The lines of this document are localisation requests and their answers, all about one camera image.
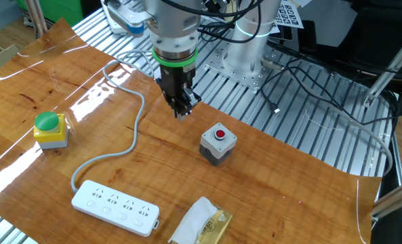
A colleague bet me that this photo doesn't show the wood-grain table mat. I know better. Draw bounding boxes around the wood-grain table mat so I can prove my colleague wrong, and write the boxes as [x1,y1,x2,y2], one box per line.
[0,17,382,244]

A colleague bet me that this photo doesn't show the gold tissue pack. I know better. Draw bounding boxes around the gold tissue pack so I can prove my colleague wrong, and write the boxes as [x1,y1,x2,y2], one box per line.
[167,196,233,244]

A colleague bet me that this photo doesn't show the cardboard box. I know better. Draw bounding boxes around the cardboard box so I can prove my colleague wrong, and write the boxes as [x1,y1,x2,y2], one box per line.
[0,36,20,81]

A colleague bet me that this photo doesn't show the thin black cable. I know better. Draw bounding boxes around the thin black cable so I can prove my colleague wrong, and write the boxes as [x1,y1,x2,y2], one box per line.
[285,66,400,126]

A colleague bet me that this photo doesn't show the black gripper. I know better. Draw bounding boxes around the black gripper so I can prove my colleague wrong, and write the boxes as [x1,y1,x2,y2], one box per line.
[155,63,202,121]

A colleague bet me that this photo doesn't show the red button grey box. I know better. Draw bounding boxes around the red button grey box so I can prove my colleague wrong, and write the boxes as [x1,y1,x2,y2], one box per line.
[199,122,238,167]

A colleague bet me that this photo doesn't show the wooden stick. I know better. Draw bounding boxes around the wooden stick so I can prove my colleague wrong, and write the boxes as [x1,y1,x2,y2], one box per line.
[24,0,43,38]
[33,0,49,34]

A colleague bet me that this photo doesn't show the black bulky equipment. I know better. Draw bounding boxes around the black bulky equipment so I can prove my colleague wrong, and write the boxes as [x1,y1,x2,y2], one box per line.
[298,0,402,98]

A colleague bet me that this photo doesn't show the black robot arm cables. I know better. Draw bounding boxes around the black robot arm cables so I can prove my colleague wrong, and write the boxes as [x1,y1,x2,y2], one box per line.
[159,0,266,44]

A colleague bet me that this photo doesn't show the aluminium frame bar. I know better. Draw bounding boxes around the aluminium frame bar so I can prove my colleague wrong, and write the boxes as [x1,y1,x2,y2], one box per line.
[362,26,402,108]
[369,176,402,221]

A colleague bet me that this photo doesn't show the thick grey cable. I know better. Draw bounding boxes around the thick grey cable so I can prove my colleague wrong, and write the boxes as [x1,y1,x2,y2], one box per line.
[261,57,394,177]

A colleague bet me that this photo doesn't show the white four-socket power strip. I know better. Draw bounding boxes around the white four-socket power strip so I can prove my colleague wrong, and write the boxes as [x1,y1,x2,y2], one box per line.
[71,179,161,237]

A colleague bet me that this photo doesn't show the grey power strip cable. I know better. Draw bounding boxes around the grey power strip cable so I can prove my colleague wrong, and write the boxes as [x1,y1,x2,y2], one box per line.
[70,49,156,194]

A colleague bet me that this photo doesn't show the black USB cable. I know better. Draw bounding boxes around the black USB cable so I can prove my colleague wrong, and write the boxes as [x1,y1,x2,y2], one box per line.
[260,66,302,115]

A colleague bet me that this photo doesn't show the green button yellow box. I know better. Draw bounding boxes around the green button yellow box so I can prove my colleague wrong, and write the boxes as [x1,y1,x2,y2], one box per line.
[33,110,69,150]

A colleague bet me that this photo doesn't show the fiducial marker sheet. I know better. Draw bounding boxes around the fiducial marker sheet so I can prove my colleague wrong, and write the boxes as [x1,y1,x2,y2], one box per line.
[270,0,305,35]

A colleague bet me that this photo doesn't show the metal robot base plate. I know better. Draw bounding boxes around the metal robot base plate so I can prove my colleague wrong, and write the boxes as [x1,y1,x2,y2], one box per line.
[203,28,283,92]

